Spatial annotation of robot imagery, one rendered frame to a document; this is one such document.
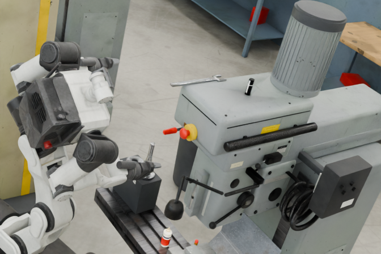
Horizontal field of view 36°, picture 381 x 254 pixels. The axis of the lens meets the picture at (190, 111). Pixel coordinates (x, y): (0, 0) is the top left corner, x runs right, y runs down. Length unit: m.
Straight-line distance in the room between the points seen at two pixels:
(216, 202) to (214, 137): 0.37
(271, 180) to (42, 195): 1.02
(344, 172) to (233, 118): 0.50
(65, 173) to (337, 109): 1.17
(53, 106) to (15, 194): 2.13
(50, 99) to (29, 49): 1.45
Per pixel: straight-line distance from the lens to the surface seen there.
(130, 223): 2.90
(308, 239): 2.72
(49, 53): 2.39
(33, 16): 3.62
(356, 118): 2.62
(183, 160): 4.57
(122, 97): 5.73
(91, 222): 4.26
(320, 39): 2.17
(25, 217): 3.15
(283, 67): 2.24
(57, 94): 2.30
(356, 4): 7.07
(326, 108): 2.56
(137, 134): 5.24
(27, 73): 2.54
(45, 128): 2.28
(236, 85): 2.20
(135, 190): 2.90
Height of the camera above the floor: 2.86
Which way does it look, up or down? 30 degrees down
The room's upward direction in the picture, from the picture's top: 15 degrees clockwise
